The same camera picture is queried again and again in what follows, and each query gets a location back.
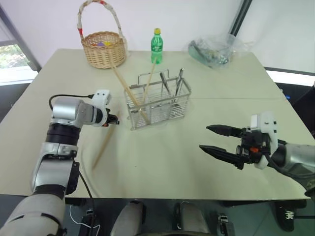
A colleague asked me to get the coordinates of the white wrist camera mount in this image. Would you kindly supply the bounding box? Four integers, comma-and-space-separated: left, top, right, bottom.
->
250, 111, 279, 171
91, 89, 112, 127

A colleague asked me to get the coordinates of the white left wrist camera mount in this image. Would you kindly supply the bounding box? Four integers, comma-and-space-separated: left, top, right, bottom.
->
91, 89, 112, 127

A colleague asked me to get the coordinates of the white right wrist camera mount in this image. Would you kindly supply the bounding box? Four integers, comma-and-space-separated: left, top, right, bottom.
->
250, 111, 279, 171

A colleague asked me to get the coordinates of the black metal pole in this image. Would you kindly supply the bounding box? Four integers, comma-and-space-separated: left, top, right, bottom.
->
228, 0, 254, 36

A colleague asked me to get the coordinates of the dark window frame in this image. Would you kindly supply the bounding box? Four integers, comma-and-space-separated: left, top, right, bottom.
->
0, 4, 42, 87

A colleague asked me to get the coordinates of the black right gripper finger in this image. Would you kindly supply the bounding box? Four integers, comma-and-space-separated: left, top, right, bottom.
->
206, 124, 244, 139
199, 145, 247, 170

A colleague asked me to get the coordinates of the black shoe with white print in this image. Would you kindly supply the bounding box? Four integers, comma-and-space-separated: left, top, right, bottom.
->
279, 203, 296, 233

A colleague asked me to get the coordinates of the wooden chopstick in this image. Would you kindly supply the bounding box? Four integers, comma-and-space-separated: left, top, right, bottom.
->
142, 61, 158, 105
92, 112, 121, 171
112, 65, 150, 125

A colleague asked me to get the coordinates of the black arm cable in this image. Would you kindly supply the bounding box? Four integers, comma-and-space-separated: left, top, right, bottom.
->
48, 94, 97, 222
263, 147, 315, 179

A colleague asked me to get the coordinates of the thin white cable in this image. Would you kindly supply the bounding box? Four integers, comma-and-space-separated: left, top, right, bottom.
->
69, 204, 101, 230

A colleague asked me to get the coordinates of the clear plastic bag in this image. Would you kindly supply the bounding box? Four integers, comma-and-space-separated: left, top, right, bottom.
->
183, 33, 254, 71

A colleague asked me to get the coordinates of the metal wire basket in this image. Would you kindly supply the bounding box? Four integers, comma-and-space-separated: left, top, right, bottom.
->
124, 68, 193, 131

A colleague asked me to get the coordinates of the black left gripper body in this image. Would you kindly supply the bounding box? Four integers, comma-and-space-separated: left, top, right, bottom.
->
105, 113, 121, 127

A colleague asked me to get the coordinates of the dark background furniture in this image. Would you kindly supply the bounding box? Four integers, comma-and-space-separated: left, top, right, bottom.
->
264, 66, 315, 140

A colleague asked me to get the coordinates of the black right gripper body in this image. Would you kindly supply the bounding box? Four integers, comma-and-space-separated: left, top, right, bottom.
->
235, 127, 269, 171

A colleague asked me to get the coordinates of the wicker basket with handle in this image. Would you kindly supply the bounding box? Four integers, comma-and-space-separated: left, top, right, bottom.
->
78, 0, 128, 70

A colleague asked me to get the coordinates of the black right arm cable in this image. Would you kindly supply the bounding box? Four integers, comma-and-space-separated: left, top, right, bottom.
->
263, 147, 315, 179

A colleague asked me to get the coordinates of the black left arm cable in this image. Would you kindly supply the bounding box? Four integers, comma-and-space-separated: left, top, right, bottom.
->
48, 94, 97, 222

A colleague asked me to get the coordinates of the green plastic bottle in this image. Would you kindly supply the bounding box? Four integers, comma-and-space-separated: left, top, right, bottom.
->
150, 28, 164, 65

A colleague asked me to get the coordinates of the grey rounded shape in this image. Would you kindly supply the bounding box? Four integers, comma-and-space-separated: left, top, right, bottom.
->
115, 200, 147, 236
173, 201, 211, 236

